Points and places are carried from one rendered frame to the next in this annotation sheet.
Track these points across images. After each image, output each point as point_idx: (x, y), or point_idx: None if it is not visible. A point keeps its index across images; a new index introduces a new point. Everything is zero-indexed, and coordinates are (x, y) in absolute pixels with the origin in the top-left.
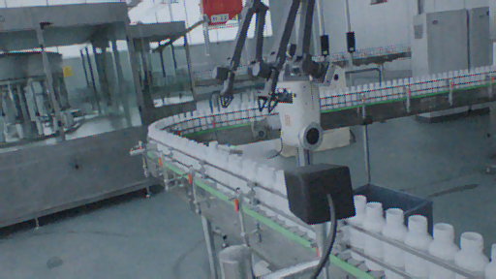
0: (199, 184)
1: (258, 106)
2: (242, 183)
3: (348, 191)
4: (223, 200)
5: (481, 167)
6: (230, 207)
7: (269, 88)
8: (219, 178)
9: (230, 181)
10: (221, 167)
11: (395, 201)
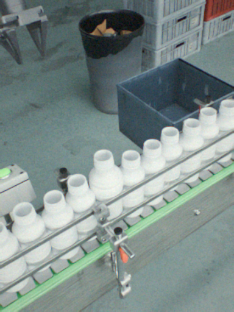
0: (81, 267)
1: (19, 53)
2: (212, 147)
3: None
4: (175, 209)
5: None
6: (191, 203)
7: (25, 3)
8: (143, 196)
9: (177, 173)
10: (163, 167)
11: (146, 83)
